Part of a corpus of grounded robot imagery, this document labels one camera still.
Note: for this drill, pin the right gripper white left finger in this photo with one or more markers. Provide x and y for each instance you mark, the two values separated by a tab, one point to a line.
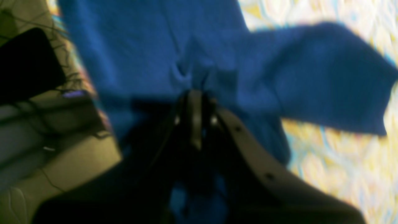
164	150

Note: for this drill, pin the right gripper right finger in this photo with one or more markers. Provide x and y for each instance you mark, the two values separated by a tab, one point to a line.
259	189

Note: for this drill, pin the blue long-sleeve T-shirt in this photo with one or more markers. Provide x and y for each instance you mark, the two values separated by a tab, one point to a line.
196	101

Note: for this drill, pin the patterned tile tablecloth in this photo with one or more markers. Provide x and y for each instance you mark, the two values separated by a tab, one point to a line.
342	140

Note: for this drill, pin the black power adapter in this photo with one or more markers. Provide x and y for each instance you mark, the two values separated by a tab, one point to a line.
28	67

